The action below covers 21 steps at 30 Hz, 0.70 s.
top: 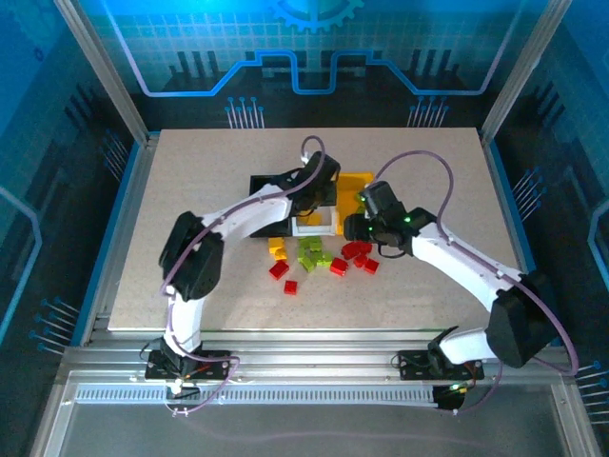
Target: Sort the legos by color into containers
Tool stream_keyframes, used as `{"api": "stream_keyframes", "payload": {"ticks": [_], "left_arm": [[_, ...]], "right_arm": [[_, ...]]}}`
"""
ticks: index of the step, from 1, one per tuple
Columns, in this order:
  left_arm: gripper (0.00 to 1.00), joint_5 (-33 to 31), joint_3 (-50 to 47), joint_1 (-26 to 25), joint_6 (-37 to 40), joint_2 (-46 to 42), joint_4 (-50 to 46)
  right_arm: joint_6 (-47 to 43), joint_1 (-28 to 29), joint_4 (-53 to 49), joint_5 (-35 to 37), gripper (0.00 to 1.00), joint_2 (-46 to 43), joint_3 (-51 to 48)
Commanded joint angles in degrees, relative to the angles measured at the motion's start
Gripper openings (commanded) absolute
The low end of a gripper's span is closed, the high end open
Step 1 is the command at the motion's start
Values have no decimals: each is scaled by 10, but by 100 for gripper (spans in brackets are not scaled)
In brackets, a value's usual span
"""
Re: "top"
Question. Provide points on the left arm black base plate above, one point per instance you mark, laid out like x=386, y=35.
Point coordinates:
x=214, y=365

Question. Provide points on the yellow lego brick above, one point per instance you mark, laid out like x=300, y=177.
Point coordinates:
x=275, y=245
x=280, y=254
x=314, y=219

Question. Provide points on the blue table border strip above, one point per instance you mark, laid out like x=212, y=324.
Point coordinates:
x=505, y=190
x=118, y=204

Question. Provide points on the aluminium extrusion beam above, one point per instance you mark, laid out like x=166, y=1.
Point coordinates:
x=309, y=352

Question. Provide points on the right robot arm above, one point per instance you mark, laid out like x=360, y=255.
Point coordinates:
x=452, y=257

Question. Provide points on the aluminium table side rail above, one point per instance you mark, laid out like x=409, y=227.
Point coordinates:
x=133, y=204

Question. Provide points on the black plastic bin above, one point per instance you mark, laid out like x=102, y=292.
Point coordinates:
x=261, y=183

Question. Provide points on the aluminium frame post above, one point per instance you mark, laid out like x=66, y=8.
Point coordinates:
x=107, y=76
x=520, y=76

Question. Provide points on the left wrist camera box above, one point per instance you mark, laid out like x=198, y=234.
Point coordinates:
x=308, y=157

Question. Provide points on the white plastic bin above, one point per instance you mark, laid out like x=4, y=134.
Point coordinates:
x=314, y=232

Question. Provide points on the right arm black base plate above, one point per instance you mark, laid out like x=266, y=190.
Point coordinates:
x=414, y=364

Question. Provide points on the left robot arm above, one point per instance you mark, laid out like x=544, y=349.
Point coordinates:
x=247, y=216

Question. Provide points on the yellow plastic bin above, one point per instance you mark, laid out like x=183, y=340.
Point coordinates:
x=349, y=190

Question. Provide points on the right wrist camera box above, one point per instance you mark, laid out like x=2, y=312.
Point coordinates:
x=380, y=197

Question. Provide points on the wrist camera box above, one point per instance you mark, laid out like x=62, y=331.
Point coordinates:
x=380, y=197
x=308, y=157

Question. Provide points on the small white connector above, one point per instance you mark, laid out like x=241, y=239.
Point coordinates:
x=177, y=388

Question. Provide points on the black connector box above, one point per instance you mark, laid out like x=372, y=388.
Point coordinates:
x=449, y=396

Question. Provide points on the grey aluminium-framed panel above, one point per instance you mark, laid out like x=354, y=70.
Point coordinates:
x=333, y=423

